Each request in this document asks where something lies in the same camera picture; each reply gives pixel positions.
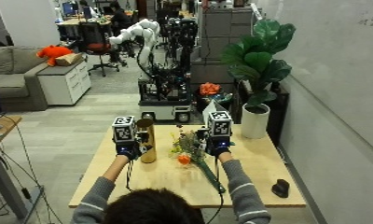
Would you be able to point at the flower bouquet with green stems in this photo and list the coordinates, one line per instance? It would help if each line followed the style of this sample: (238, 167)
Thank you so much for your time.
(190, 146)

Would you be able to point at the orange plush toy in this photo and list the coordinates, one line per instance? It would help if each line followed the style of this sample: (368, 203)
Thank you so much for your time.
(52, 53)

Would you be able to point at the white plant pot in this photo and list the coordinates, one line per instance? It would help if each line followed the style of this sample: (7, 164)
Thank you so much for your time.
(254, 120)

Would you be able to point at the black object on table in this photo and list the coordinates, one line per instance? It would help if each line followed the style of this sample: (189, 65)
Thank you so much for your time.
(281, 188)

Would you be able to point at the person's left hand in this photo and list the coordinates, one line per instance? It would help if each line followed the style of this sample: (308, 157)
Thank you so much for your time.
(126, 149)

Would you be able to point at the white marker cube on right glove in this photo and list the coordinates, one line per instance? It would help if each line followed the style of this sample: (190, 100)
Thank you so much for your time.
(219, 123)

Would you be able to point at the cardboard box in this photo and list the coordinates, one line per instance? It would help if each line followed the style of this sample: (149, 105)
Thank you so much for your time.
(68, 59)

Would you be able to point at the white marker cube on left glove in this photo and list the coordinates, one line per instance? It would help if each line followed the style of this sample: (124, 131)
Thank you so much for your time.
(124, 128)

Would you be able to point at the person's right hand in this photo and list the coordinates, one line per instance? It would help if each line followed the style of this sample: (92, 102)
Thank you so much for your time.
(215, 146)

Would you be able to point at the large green leafy plant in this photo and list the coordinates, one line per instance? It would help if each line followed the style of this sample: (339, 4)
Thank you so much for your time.
(257, 59)

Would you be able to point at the black office chair red seat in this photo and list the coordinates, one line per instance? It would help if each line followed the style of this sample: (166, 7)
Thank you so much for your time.
(96, 43)

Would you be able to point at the white drawer cabinet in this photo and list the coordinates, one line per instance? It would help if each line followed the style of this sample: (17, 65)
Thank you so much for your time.
(65, 81)

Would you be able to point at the white marker cube on glove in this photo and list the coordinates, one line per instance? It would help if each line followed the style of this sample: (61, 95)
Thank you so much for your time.
(219, 123)
(124, 128)

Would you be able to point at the grey cabinet stack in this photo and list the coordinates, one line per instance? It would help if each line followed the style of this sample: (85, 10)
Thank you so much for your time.
(223, 40)

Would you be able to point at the orange flowers in bin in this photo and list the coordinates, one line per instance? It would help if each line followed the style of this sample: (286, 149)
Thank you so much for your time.
(209, 88)

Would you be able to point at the the person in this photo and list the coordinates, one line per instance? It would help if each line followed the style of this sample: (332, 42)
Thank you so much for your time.
(169, 199)

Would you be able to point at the grey sofa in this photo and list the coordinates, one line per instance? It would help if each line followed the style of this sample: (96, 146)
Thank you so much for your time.
(12, 77)

